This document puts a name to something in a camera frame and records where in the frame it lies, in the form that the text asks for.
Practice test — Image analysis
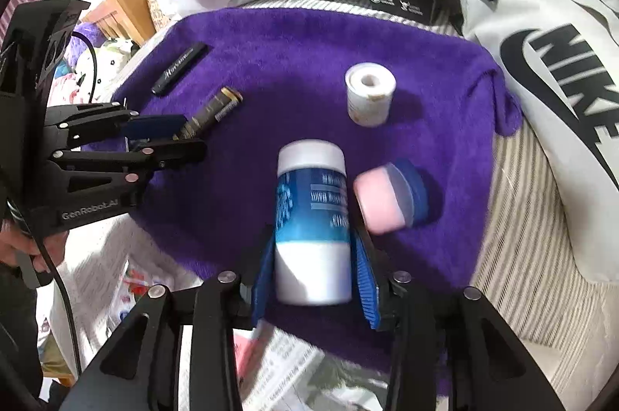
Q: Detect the black tube with script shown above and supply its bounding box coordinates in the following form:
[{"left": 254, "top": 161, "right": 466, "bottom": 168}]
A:
[{"left": 151, "top": 43, "right": 210, "bottom": 97}]

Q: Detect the black gold tube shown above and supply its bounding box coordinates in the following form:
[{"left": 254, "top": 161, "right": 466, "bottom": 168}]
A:
[{"left": 174, "top": 86, "right": 243, "bottom": 140}]

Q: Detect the pink and blue jar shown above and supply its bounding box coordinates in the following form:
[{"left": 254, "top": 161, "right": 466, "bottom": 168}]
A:
[{"left": 352, "top": 159, "right": 429, "bottom": 235}]

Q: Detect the blue white bottle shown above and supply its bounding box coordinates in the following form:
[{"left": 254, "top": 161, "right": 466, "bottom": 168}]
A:
[{"left": 275, "top": 140, "right": 352, "bottom": 306}]

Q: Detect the white tape roll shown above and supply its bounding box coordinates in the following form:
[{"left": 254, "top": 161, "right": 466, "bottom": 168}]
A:
[{"left": 345, "top": 62, "right": 397, "bottom": 127}]

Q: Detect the person left hand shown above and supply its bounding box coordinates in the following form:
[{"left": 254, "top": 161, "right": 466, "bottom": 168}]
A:
[{"left": 0, "top": 220, "right": 68, "bottom": 272}]

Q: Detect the white dotted plush toy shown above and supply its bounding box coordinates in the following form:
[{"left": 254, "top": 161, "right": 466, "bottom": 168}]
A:
[{"left": 47, "top": 39, "right": 139, "bottom": 107}]

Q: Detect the purple plush toy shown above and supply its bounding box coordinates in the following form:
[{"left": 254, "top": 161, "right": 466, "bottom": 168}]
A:
[{"left": 64, "top": 22, "right": 106, "bottom": 68}]

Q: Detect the newspaper sheet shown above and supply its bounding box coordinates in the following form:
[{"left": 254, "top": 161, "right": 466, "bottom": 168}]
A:
[{"left": 50, "top": 212, "right": 393, "bottom": 411}]

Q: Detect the purple towel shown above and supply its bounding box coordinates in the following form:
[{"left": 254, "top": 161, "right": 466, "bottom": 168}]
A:
[{"left": 84, "top": 7, "right": 525, "bottom": 392}]

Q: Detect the grey Nike waist bag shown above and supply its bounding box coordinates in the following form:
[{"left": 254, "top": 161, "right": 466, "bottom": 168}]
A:
[{"left": 460, "top": 0, "right": 618, "bottom": 283}]

